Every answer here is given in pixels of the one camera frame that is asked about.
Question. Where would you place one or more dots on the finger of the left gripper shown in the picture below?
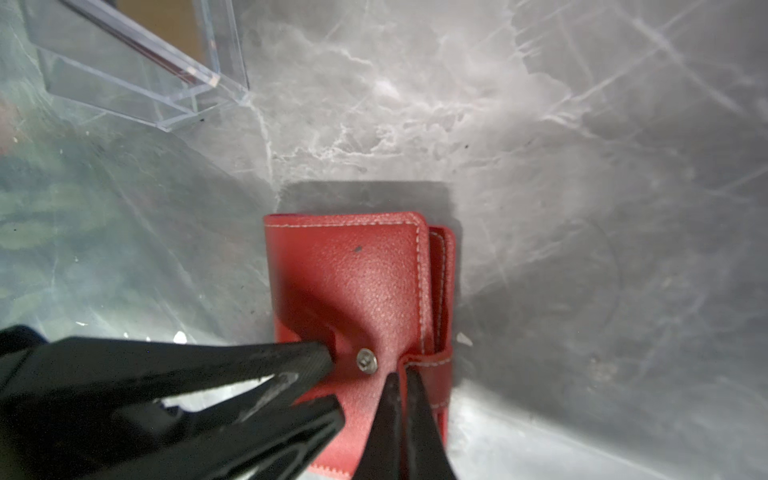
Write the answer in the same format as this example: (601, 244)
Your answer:
(81, 372)
(279, 444)

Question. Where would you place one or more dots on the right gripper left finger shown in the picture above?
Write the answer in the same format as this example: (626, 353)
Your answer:
(381, 456)

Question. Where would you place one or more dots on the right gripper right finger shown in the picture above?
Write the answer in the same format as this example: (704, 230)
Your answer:
(425, 453)

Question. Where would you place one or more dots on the red card holder wallet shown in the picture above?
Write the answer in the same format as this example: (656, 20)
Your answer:
(378, 291)

